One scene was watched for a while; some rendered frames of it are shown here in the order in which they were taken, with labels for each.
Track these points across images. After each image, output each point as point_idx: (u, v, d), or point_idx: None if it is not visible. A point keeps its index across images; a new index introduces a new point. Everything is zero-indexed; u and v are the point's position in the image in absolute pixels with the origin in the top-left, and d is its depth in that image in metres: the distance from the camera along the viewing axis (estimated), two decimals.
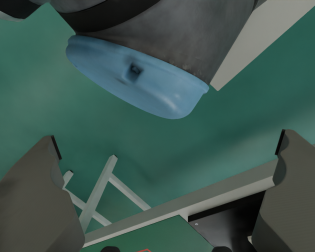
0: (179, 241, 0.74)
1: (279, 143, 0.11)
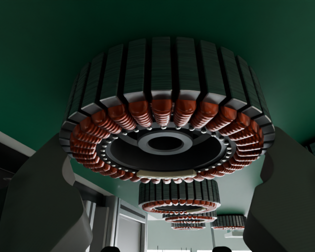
0: None
1: None
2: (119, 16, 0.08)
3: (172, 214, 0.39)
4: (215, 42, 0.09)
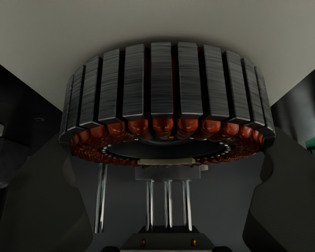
0: None
1: None
2: None
3: None
4: None
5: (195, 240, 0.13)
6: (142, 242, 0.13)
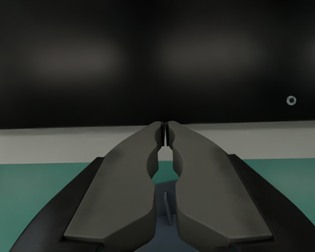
0: None
1: (167, 135, 0.12)
2: None
3: None
4: None
5: None
6: None
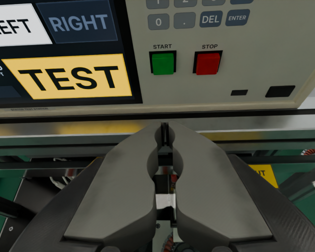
0: None
1: (167, 135, 0.12)
2: None
3: None
4: None
5: None
6: None
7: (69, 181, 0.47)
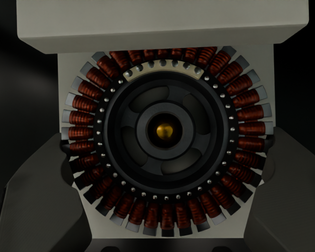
0: None
1: None
2: None
3: None
4: None
5: None
6: None
7: None
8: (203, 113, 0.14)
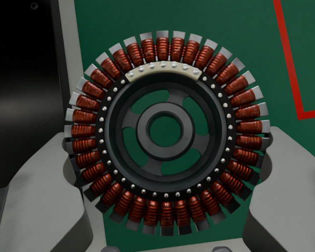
0: (168, 130, 0.24)
1: None
2: None
3: None
4: None
5: None
6: None
7: None
8: None
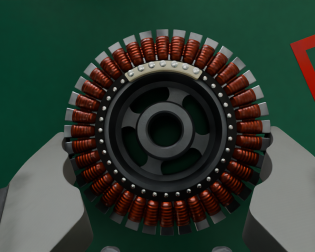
0: None
1: None
2: None
3: None
4: None
5: None
6: None
7: None
8: None
